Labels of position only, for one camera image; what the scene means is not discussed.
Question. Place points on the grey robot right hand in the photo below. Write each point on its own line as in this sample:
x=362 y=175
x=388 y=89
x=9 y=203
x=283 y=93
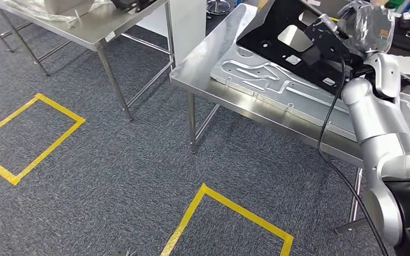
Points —
x=371 y=28

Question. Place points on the black plastic licence plate frame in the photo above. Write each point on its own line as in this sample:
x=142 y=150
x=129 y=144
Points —
x=130 y=4
x=258 y=28

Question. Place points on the green plastic box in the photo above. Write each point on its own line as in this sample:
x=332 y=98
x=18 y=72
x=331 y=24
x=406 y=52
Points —
x=394 y=4

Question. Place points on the stamped aluminium panel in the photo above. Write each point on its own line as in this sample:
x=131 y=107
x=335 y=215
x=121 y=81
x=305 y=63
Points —
x=297 y=102

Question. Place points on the chrome base stanchion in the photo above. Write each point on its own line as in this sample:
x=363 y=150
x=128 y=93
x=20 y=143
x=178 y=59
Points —
x=219 y=7

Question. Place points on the stainless steel table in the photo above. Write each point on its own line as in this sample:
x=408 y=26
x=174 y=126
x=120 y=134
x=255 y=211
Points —
x=205 y=60
x=91 y=32

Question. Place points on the white cabinet block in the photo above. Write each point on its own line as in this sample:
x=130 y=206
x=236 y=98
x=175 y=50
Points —
x=187 y=28

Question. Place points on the clear plastic wrap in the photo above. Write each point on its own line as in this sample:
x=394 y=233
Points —
x=31 y=12

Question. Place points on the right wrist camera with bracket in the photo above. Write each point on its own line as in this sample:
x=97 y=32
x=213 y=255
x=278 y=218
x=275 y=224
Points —
x=325 y=39

